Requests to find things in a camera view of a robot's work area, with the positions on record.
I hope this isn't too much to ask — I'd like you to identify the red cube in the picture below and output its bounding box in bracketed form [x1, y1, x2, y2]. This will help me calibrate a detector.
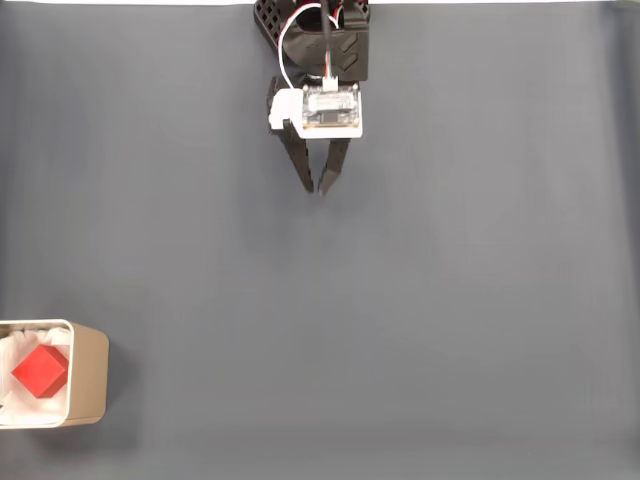
[10, 343, 71, 401]

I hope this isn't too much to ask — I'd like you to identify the beige box with white rim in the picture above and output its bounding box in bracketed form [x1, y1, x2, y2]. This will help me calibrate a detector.
[0, 318, 111, 429]

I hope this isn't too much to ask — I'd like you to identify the dark grey table mat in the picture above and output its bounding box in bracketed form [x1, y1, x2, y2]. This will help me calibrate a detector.
[0, 3, 640, 480]

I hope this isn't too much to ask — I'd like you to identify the white paper padding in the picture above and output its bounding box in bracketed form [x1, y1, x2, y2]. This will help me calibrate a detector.
[0, 323, 72, 424]

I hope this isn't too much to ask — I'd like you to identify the camera board on white mount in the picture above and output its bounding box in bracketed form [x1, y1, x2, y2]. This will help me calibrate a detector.
[267, 79, 364, 140]

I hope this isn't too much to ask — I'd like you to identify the black camera cable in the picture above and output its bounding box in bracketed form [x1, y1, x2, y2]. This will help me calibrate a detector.
[319, 0, 335, 70]

